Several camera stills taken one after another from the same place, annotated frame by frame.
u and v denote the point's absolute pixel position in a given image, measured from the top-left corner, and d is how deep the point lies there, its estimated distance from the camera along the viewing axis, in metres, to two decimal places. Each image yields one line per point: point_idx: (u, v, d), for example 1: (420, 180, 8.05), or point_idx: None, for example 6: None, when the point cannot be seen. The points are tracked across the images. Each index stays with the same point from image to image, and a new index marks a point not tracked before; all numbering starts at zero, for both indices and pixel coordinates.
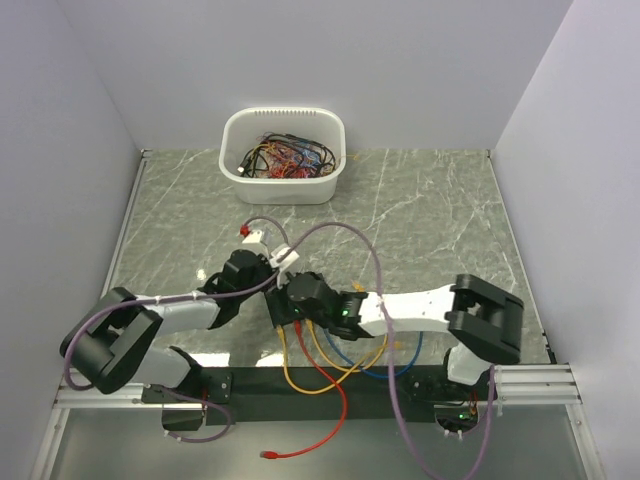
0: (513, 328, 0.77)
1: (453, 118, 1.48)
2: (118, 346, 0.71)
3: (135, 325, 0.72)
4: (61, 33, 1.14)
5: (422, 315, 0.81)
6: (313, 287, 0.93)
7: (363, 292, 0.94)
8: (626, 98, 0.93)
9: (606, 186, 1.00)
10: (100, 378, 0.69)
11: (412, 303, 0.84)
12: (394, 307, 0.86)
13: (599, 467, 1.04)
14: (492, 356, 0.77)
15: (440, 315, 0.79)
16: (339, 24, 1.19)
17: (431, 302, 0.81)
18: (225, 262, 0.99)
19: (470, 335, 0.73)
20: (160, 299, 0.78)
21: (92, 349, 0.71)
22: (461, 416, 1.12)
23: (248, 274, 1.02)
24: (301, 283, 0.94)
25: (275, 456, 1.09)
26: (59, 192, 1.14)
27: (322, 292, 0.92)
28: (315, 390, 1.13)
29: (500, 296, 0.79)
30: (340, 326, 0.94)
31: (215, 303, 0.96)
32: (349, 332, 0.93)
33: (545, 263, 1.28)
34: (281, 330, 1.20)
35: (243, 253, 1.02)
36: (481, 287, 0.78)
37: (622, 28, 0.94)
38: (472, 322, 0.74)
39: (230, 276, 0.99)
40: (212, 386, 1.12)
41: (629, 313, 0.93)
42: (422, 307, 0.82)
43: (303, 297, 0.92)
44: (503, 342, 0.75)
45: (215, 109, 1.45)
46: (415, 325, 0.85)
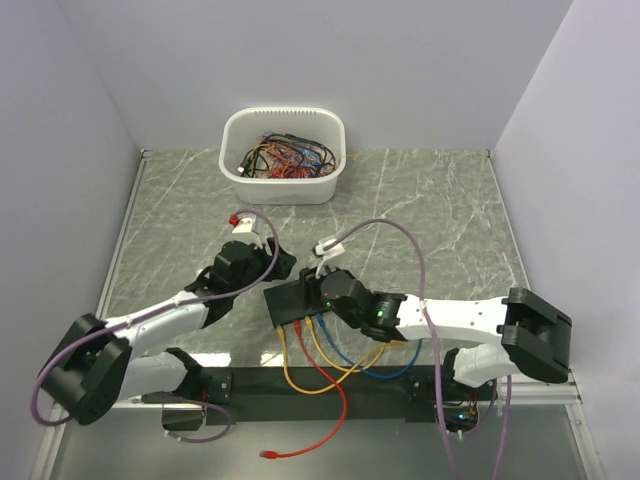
0: (560, 348, 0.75)
1: (453, 118, 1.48)
2: (90, 379, 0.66)
3: (104, 358, 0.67)
4: (61, 32, 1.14)
5: (470, 327, 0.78)
6: (348, 285, 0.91)
7: (395, 293, 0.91)
8: (627, 97, 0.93)
9: (606, 185, 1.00)
10: (77, 412, 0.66)
11: (460, 312, 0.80)
12: (438, 315, 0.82)
13: (599, 467, 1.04)
14: (538, 374, 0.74)
15: (491, 329, 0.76)
16: (340, 24, 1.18)
17: (481, 313, 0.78)
18: (216, 256, 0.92)
19: (525, 351, 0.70)
20: (131, 320, 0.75)
21: (64, 383, 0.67)
22: (461, 416, 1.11)
23: (241, 268, 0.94)
24: (336, 280, 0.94)
25: (275, 456, 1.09)
26: (59, 192, 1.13)
27: (356, 289, 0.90)
28: (315, 391, 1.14)
29: (552, 313, 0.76)
30: (373, 327, 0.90)
31: (202, 304, 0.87)
32: (383, 332, 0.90)
33: (546, 263, 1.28)
34: (281, 330, 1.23)
35: (234, 246, 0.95)
36: (536, 302, 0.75)
37: (622, 27, 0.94)
38: (527, 339, 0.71)
39: (223, 270, 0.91)
40: (212, 385, 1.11)
41: (629, 313, 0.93)
42: (470, 318, 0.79)
43: (337, 295, 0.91)
44: (554, 362, 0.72)
45: (215, 109, 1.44)
46: (458, 334, 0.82)
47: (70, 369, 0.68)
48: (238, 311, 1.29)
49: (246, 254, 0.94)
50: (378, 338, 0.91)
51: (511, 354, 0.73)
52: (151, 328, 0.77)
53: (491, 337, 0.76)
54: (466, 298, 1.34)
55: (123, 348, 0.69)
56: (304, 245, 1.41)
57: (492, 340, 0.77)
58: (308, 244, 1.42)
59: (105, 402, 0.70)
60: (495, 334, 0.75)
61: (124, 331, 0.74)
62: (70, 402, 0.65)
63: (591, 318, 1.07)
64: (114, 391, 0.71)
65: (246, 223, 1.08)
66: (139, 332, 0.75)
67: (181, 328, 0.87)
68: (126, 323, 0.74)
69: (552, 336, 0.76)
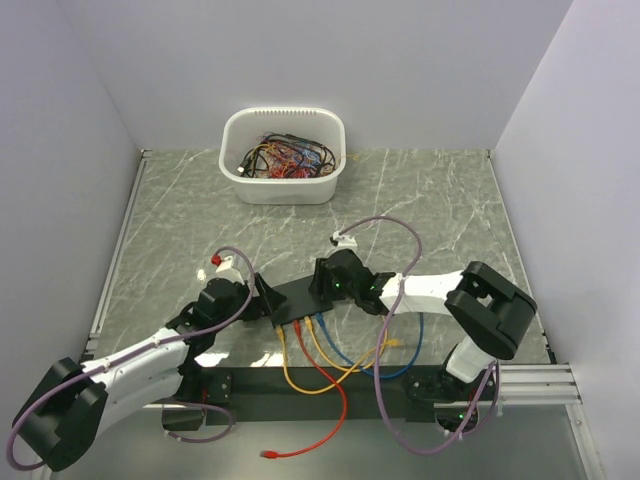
0: (515, 322, 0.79)
1: (453, 118, 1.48)
2: (63, 427, 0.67)
3: (77, 407, 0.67)
4: (61, 33, 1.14)
5: (429, 293, 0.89)
6: (348, 260, 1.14)
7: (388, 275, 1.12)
8: (627, 98, 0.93)
9: (606, 187, 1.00)
10: (51, 456, 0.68)
11: (426, 283, 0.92)
12: (412, 286, 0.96)
13: (598, 467, 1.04)
14: (486, 343, 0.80)
15: (443, 294, 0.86)
16: (340, 24, 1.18)
17: (440, 283, 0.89)
18: (200, 292, 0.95)
19: (465, 313, 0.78)
20: (108, 363, 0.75)
21: (40, 427, 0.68)
22: (460, 416, 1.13)
23: (226, 303, 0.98)
24: (337, 255, 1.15)
25: (274, 456, 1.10)
26: (59, 193, 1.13)
27: (352, 264, 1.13)
28: (315, 390, 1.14)
29: (511, 289, 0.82)
30: (365, 300, 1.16)
31: (182, 343, 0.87)
32: (373, 304, 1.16)
33: (545, 264, 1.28)
34: (281, 331, 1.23)
35: (220, 282, 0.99)
36: (491, 276, 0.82)
37: (623, 29, 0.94)
38: (470, 302, 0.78)
39: (208, 308, 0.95)
40: (212, 386, 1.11)
41: (628, 313, 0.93)
42: (431, 287, 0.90)
43: (335, 266, 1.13)
44: (498, 330, 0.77)
45: (215, 109, 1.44)
46: (426, 303, 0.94)
47: (47, 413, 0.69)
48: None
49: (229, 290, 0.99)
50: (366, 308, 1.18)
51: (456, 317, 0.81)
52: (131, 369, 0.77)
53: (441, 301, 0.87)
54: None
55: (97, 397, 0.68)
56: (304, 246, 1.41)
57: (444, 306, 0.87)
58: (308, 244, 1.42)
59: (80, 444, 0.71)
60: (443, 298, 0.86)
61: (103, 374, 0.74)
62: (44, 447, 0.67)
63: (590, 319, 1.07)
64: (89, 433, 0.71)
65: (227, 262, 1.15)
66: (117, 375, 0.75)
67: (164, 364, 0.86)
68: (103, 367, 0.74)
69: (507, 310, 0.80)
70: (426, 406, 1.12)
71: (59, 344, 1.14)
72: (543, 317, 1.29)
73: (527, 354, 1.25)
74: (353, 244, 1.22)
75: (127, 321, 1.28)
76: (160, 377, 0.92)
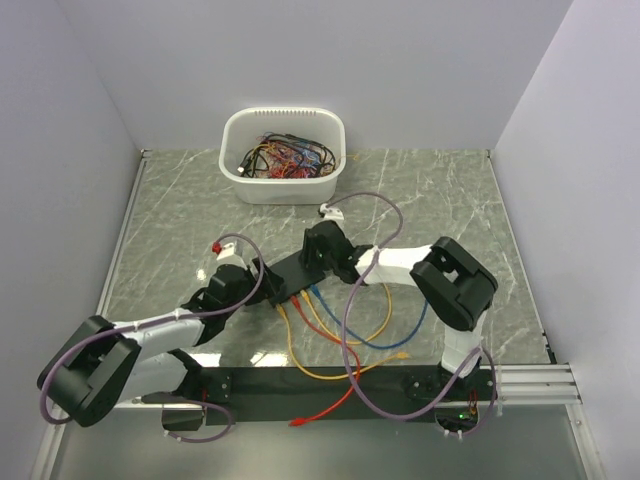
0: (473, 296, 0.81)
1: (453, 118, 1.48)
2: (97, 378, 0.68)
3: (112, 355, 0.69)
4: (61, 32, 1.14)
5: (398, 264, 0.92)
6: (330, 229, 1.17)
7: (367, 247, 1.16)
8: (626, 98, 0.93)
9: (606, 185, 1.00)
10: (80, 410, 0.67)
11: (397, 255, 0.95)
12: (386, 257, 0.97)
13: (598, 467, 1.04)
14: (445, 313, 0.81)
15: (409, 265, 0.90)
16: (340, 24, 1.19)
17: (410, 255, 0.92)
18: (212, 278, 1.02)
19: (429, 284, 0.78)
20: (139, 325, 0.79)
21: (70, 382, 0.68)
22: (460, 416, 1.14)
23: (235, 288, 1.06)
24: (321, 225, 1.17)
25: (301, 422, 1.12)
26: (59, 193, 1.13)
27: (333, 233, 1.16)
28: (337, 376, 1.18)
29: (472, 265, 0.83)
30: (342, 269, 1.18)
31: (199, 320, 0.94)
32: (349, 274, 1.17)
33: (545, 263, 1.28)
34: (281, 308, 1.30)
35: (228, 268, 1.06)
36: (456, 251, 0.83)
37: (624, 28, 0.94)
38: (434, 274, 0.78)
39: (219, 292, 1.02)
40: (213, 385, 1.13)
41: (628, 313, 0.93)
42: (401, 258, 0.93)
43: (318, 235, 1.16)
44: (458, 303, 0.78)
45: (215, 109, 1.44)
46: (397, 275, 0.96)
47: (76, 369, 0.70)
48: (239, 311, 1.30)
49: (239, 276, 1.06)
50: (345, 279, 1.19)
51: (420, 287, 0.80)
52: (156, 335, 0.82)
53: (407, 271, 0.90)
54: None
55: (133, 346, 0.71)
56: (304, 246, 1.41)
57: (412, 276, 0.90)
58: None
59: (107, 401, 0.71)
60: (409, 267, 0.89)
61: (132, 333, 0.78)
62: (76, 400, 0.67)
63: (591, 318, 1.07)
64: (116, 393, 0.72)
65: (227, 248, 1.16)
66: (145, 336, 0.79)
67: (182, 339, 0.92)
68: (133, 327, 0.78)
69: (468, 285, 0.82)
70: (427, 406, 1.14)
71: (59, 344, 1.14)
72: (542, 318, 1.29)
73: (527, 354, 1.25)
74: (339, 217, 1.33)
75: (127, 321, 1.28)
76: (166, 362, 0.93)
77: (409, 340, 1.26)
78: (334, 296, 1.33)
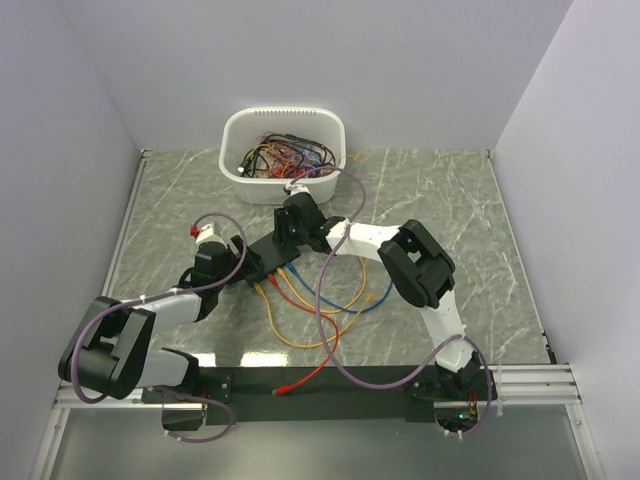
0: (434, 276, 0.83)
1: (453, 118, 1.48)
2: (121, 349, 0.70)
3: (129, 327, 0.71)
4: (61, 33, 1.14)
5: (368, 240, 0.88)
6: (302, 200, 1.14)
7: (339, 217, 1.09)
8: (626, 98, 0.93)
9: (607, 183, 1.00)
10: (111, 384, 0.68)
11: (367, 231, 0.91)
12: (357, 231, 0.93)
13: (598, 467, 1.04)
14: (405, 290, 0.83)
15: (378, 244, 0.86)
16: (340, 24, 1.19)
17: (380, 233, 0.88)
18: (196, 255, 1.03)
19: (394, 263, 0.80)
20: (145, 298, 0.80)
21: (93, 361, 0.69)
22: (460, 416, 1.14)
23: (222, 262, 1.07)
24: (294, 198, 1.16)
25: (287, 390, 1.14)
26: (60, 193, 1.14)
27: (306, 203, 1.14)
28: (311, 345, 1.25)
29: (436, 248, 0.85)
30: (313, 237, 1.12)
31: (196, 294, 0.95)
32: (319, 242, 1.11)
33: (545, 263, 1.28)
34: (260, 286, 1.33)
35: (210, 244, 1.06)
36: (422, 233, 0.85)
37: (623, 28, 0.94)
38: (399, 253, 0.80)
39: (206, 267, 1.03)
40: (212, 385, 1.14)
41: (627, 313, 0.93)
42: (371, 235, 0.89)
43: (289, 205, 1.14)
44: (419, 281, 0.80)
45: (216, 109, 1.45)
46: (367, 252, 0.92)
47: (96, 347, 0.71)
48: (239, 311, 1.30)
49: (223, 248, 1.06)
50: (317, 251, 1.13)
51: (385, 264, 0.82)
52: (161, 308, 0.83)
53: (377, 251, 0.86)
54: (466, 298, 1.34)
55: (148, 313, 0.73)
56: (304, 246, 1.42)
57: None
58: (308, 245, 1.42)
59: (136, 372, 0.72)
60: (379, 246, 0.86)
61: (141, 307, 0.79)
62: (108, 373, 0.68)
63: (591, 318, 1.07)
64: (140, 364, 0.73)
65: (206, 230, 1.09)
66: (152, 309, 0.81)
67: (184, 316, 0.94)
68: (141, 299, 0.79)
69: (429, 265, 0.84)
70: (427, 406, 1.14)
71: (59, 343, 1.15)
72: (543, 318, 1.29)
73: (527, 354, 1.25)
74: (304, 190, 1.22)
75: None
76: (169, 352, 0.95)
77: (408, 340, 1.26)
78: (334, 296, 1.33)
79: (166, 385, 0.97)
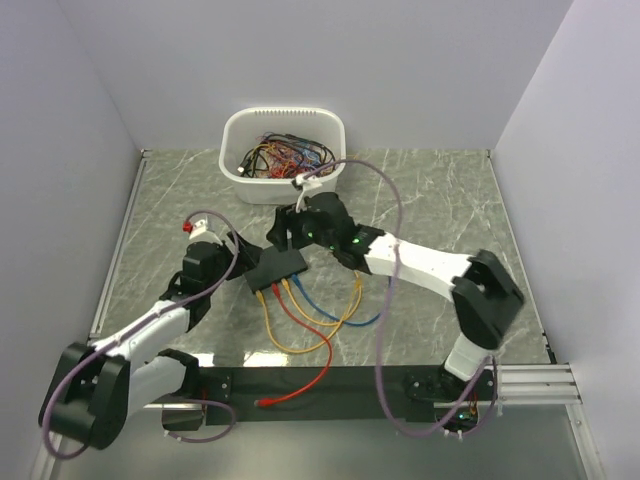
0: (504, 316, 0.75)
1: (453, 117, 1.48)
2: (96, 405, 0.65)
3: (102, 381, 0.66)
4: (62, 33, 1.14)
5: (429, 272, 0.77)
6: (334, 204, 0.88)
7: (376, 228, 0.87)
8: (626, 98, 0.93)
9: (607, 183, 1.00)
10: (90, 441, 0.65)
11: (426, 257, 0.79)
12: (410, 255, 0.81)
13: (598, 467, 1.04)
14: (469, 328, 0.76)
15: (446, 279, 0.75)
16: (341, 24, 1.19)
17: (444, 263, 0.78)
18: (184, 259, 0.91)
19: (466, 303, 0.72)
20: (120, 337, 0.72)
21: (68, 418, 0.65)
22: (460, 416, 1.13)
23: (212, 265, 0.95)
24: (322, 198, 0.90)
25: (271, 404, 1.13)
26: (60, 192, 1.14)
27: (338, 210, 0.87)
28: (308, 349, 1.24)
29: (509, 283, 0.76)
30: (344, 251, 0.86)
31: (183, 308, 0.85)
32: (351, 259, 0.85)
33: (545, 263, 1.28)
34: (260, 293, 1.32)
35: (198, 246, 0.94)
36: (498, 267, 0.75)
37: (623, 28, 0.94)
38: (475, 294, 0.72)
39: (196, 272, 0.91)
40: (212, 385, 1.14)
41: (628, 313, 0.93)
42: (433, 264, 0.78)
43: (319, 210, 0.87)
44: (492, 325, 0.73)
45: (216, 109, 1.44)
46: (419, 279, 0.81)
47: (73, 399, 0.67)
48: (239, 311, 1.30)
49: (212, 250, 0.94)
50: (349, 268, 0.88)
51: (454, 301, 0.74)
52: (142, 341, 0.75)
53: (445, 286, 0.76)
54: None
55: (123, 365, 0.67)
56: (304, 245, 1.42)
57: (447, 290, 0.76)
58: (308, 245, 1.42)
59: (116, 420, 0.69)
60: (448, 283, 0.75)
61: (117, 349, 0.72)
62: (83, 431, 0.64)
63: (592, 318, 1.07)
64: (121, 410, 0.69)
65: (199, 226, 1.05)
66: (131, 347, 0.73)
67: (172, 332, 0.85)
68: (115, 342, 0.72)
69: (499, 303, 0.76)
70: (428, 405, 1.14)
71: (59, 344, 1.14)
72: (543, 318, 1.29)
73: (527, 354, 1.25)
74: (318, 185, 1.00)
75: (127, 321, 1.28)
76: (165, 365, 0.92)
77: (409, 341, 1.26)
78: (334, 296, 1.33)
79: (166, 392, 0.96)
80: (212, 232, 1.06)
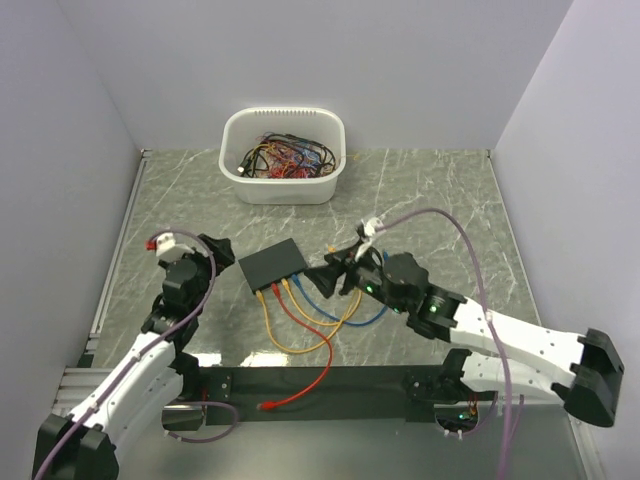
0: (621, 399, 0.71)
1: (453, 118, 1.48)
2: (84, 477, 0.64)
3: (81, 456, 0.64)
4: (62, 33, 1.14)
5: (539, 355, 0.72)
6: (415, 272, 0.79)
7: (454, 292, 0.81)
8: (627, 99, 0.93)
9: (607, 184, 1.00)
10: None
11: (531, 336, 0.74)
12: (510, 334, 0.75)
13: (598, 467, 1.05)
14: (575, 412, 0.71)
15: (562, 364, 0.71)
16: (340, 24, 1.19)
17: (553, 345, 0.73)
18: (163, 283, 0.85)
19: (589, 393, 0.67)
20: (96, 401, 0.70)
21: None
22: (461, 416, 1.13)
23: (193, 284, 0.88)
24: (400, 263, 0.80)
25: (273, 406, 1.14)
26: (60, 193, 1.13)
27: (420, 278, 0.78)
28: (308, 349, 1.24)
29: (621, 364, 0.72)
30: (422, 320, 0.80)
31: (165, 343, 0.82)
32: (429, 329, 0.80)
33: (545, 263, 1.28)
34: (260, 293, 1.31)
35: (177, 266, 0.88)
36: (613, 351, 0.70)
37: (623, 30, 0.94)
38: (601, 384, 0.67)
39: (177, 296, 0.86)
40: (212, 385, 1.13)
41: (629, 314, 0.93)
42: (540, 346, 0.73)
43: (401, 279, 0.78)
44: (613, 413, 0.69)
45: (215, 109, 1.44)
46: (519, 358, 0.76)
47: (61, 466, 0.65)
48: (239, 312, 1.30)
49: (191, 267, 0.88)
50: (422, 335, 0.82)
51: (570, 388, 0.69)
52: (122, 396, 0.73)
53: (560, 373, 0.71)
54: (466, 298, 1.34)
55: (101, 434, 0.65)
56: (304, 245, 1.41)
57: (559, 375, 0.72)
58: (308, 244, 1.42)
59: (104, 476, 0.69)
60: (566, 371, 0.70)
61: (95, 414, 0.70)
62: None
63: (592, 319, 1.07)
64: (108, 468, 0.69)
65: (165, 240, 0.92)
66: (110, 407, 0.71)
67: (159, 368, 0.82)
68: (92, 408, 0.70)
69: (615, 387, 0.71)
70: (427, 405, 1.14)
71: (59, 345, 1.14)
72: (543, 318, 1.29)
73: None
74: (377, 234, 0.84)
75: (127, 321, 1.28)
76: (161, 384, 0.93)
77: (409, 341, 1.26)
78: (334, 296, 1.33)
79: (169, 402, 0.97)
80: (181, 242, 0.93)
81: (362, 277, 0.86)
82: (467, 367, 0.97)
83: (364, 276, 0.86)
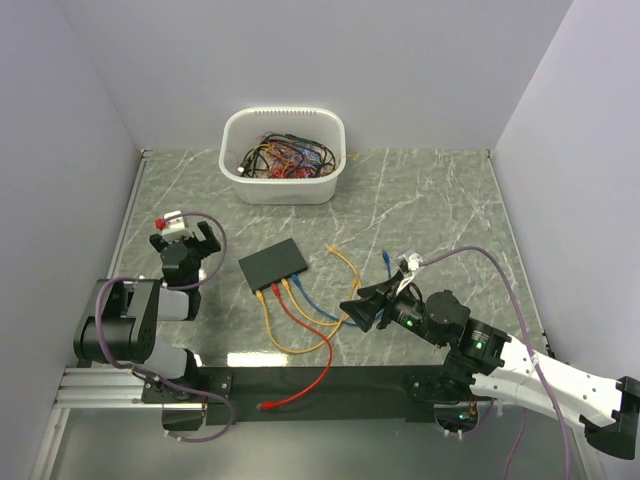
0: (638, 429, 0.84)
1: (452, 118, 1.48)
2: (135, 315, 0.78)
3: (136, 300, 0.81)
4: (62, 34, 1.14)
5: (582, 399, 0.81)
6: (457, 310, 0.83)
7: (494, 328, 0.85)
8: (627, 100, 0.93)
9: (606, 184, 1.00)
10: (134, 344, 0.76)
11: (574, 379, 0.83)
12: (553, 375, 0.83)
13: (598, 467, 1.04)
14: (604, 445, 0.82)
15: (604, 409, 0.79)
16: (340, 23, 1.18)
17: (595, 390, 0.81)
18: (163, 267, 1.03)
19: (627, 435, 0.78)
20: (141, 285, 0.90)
21: (112, 331, 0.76)
22: (461, 416, 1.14)
23: (189, 263, 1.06)
24: (440, 300, 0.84)
25: (273, 406, 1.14)
26: (60, 192, 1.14)
27: (464, 317, 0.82)
28: (308, 349, 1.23)
29: None
30: (465, 356, 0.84)
31: (185, 293, 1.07)
32: (472, 362, 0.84)
33: (546, 262, 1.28)
34: (260, 293, 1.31)
35: (172, 250, 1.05)
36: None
37: (624, 28, 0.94)
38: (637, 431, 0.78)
39: (176, 274, 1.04)
40: (213, 384, 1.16)
41: (631, 314, 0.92)
42: (583, 391, 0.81)
43: (446, 320, 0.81)
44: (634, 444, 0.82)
45: (215, 109, 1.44)
46: (561, 397, 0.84)
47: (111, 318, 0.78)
48: (239, 311, 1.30)
49: (185, 249, 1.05)
50: (465, 367, 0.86)
51: (610, 429, 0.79)
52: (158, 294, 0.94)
53: (600, 416, 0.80)
54: (466, 298, 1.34)
55: (151, 282, 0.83)
56: (304, 245, 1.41)
57: (598, 418, 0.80)
58: (308, 244, 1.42)
59: (150, 330, 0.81)
60: (608, 415, 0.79)
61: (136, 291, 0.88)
62: (124, 342, 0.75)
63: (592, 319, 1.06)
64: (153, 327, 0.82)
65: (175, 221, 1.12)
66: None
67: (178, 309, 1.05)
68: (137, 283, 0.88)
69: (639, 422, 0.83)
70: (426, 405, 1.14)
71: (59, 345, 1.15)
72: (543, 318, 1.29)
73: None
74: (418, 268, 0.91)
75: None
76: (172, 351, 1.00)
77: (409, 340, 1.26)
78: (334, 296, 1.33)
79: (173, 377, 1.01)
80: (187, 225, 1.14)
81: (402, 311, 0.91)
82: (480, 376, 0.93)
83: (404, 311, 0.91)
